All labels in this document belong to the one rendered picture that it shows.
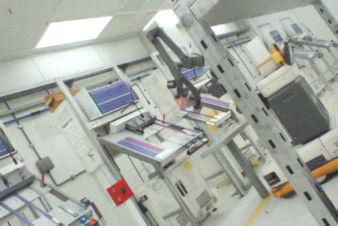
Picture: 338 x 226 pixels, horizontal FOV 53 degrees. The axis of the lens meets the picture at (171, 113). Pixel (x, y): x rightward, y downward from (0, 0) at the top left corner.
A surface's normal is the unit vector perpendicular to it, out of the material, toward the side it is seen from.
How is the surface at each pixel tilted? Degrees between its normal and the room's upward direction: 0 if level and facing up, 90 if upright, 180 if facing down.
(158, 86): 90
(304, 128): 90
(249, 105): 90
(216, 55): 90
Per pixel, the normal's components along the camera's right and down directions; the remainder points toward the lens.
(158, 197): 0.62, -0.47
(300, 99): -0.40, 0.18
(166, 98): -0.57, 0.29
